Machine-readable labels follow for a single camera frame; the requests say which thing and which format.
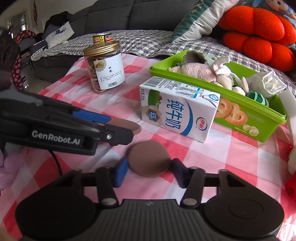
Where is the brown round powder puff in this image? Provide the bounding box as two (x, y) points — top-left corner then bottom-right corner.
(127, 140), (171, 177)

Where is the light green towel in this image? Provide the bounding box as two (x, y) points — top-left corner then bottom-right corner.
(175, 50), (218, 66)

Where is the white cloth toy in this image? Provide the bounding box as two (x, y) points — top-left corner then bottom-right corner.
(246, 70), (287, 98)

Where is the hand in pink glove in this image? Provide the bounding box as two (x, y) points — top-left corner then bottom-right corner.
(1, 147), (27, 191)

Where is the red floral chair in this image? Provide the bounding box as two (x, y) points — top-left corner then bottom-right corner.
(11, 30), (36, 90)

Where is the gold-lid cookie jar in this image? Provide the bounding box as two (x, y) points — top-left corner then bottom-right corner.
(83, 41), (125, 93)

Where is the milk carton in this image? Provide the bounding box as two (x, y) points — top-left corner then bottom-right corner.
(139, 76), (220, 143)

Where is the white deer cushion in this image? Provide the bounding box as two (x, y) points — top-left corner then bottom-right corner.
(45, 22), (75, 49)

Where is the pink checked tablecloth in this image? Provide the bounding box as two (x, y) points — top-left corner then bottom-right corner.
(1, 54), (295, 240)

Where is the green plastic storage bin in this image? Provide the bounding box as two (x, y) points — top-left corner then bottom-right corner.
(149, 50), (287, 142)

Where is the grey checked sofa quilt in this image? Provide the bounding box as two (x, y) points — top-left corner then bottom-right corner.
(31, 30), (295, 94)

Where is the santa claus plush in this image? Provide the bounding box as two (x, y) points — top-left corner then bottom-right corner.
(285, 146), (296, 200)

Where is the cream bunny plush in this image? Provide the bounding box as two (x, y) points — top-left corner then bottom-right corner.
(211, 56), (250, 96)

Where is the green striped watermelon plush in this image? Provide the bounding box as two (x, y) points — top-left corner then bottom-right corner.
(247, 91), (269, 107)

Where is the pink fluffy plush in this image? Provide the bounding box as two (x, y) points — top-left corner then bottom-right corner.
(168, 63), (216, 82)

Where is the grey sofa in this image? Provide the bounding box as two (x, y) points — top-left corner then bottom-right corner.
(30, 1), (194, 82)

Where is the white foam block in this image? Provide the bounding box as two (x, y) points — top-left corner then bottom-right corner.
(279, 89), (296, 146)

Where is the white and green pillow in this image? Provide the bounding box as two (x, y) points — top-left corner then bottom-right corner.
(171, 0), (238, 43)

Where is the orange pumpkin cushion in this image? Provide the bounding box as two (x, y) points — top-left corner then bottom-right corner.
(218, 6), (295, 72)

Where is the blue monkey plush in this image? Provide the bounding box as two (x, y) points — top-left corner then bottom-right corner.
(237, 0), (295, 23)

